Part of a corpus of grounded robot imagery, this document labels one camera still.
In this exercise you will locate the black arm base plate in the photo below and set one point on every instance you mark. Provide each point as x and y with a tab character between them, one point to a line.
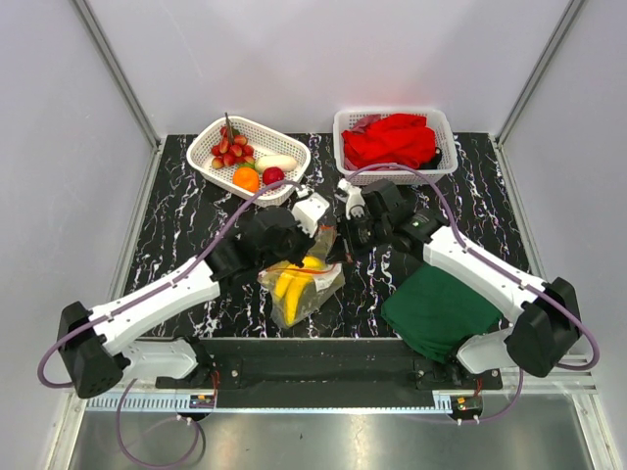
323	373

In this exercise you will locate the white oval perforated basket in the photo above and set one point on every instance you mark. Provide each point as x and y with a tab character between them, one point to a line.
265	142

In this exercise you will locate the red fake apple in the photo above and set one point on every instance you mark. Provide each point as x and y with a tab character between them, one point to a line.
272	174

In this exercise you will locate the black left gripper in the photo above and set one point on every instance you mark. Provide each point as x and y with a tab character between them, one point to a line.
308	244

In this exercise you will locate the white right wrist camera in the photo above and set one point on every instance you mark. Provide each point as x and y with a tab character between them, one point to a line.
351	196

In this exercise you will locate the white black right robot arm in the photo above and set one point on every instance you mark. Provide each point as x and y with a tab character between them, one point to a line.
544	319

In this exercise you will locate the red fake strawberry bunch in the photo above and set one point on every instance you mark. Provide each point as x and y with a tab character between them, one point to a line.
233	148

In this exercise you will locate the red cloth in basket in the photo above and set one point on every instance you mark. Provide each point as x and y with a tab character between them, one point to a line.
402	139

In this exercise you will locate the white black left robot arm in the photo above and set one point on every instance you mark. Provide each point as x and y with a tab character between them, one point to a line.
103	345

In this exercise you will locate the yellow fake banana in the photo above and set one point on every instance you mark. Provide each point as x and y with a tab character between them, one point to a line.
291	284

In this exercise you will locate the pale cream fake food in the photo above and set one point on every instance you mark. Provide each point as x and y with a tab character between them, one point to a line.
284	162

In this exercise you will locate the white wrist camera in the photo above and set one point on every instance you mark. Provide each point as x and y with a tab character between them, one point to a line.
309	210
351	196

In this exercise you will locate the folded green cloth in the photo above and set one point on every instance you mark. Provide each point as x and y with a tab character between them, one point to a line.
433	313

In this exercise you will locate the clear zip top bag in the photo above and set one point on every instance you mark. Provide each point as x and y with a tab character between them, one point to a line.
324	285

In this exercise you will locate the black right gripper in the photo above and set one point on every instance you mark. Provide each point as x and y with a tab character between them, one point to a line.
345	233

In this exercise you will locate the white rectangular slotted basket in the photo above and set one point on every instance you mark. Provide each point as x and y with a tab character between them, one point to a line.
436	120

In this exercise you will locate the orange fake fruit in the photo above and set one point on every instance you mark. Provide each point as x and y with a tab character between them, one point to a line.
247	179

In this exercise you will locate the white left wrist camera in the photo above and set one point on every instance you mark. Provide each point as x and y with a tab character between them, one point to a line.
309	210

